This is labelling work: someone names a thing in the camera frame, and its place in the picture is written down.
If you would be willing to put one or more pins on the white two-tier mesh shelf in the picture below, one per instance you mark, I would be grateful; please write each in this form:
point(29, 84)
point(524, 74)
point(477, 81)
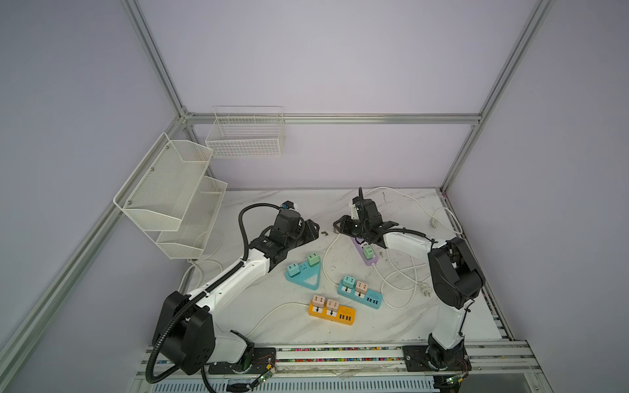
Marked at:
point(172, 198)

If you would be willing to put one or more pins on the teal triangular power strip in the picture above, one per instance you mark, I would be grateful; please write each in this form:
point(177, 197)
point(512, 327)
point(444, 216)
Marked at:
point(308, 278)

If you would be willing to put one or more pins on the purple power strip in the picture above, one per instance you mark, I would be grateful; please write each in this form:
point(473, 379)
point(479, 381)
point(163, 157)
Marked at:
point(359, 243)

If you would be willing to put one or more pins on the pink plug orange right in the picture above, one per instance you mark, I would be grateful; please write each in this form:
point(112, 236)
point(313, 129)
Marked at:
point(332, 305)

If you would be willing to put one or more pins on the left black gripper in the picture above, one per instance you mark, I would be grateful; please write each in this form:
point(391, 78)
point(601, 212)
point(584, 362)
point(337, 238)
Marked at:
point(310, 233)

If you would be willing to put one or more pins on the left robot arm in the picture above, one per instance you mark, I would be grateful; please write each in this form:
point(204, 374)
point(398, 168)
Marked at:
point(187, 337)

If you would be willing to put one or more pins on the green plug triangular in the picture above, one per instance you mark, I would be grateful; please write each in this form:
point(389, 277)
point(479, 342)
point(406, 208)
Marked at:
point(293, 270)
point(313, 259)

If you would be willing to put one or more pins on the green plug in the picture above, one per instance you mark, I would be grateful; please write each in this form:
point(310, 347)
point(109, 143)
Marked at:
point(368, 252)
point(348, 282)

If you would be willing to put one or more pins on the orange power strip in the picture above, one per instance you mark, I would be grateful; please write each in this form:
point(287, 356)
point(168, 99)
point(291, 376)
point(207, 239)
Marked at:
point(343, 315)

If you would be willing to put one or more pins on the aluminium front rail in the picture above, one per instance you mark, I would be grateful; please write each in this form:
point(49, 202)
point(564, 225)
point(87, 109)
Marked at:
point(503, 366)

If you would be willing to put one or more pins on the white wire basket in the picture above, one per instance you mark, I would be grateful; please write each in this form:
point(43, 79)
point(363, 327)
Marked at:
point(247, 132)

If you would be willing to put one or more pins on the pink plug orange left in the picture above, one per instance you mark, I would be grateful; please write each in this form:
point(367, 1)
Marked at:
point(318, 301)

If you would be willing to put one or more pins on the blue power strip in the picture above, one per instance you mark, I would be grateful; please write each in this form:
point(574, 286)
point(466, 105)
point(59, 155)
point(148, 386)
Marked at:
point(372, 299)

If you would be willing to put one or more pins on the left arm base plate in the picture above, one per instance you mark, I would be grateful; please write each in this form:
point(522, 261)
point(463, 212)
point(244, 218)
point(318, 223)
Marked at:
point(255, 362)

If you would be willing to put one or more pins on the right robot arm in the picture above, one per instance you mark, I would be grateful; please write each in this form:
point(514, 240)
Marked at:
point(457, 278)

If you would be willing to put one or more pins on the pink plug orange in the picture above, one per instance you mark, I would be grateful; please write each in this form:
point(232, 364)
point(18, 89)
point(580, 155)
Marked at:
point(318, 301)
point(332, 305)

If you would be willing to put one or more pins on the green plug triangular left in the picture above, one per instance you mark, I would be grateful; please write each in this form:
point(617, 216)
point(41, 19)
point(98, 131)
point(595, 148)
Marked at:
point(293, 270)

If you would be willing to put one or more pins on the pink plug on blue strip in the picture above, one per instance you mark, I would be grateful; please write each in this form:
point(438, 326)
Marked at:
point(361, 287)

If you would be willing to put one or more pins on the green plug triangular right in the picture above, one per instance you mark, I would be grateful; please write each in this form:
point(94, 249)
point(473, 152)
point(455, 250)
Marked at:
point(313, 259)

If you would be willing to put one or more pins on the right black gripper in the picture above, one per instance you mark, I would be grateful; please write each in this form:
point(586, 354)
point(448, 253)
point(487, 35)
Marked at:
point(343, 225)

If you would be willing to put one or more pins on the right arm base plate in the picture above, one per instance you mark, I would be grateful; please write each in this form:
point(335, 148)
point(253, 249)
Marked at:
point(434, 359)

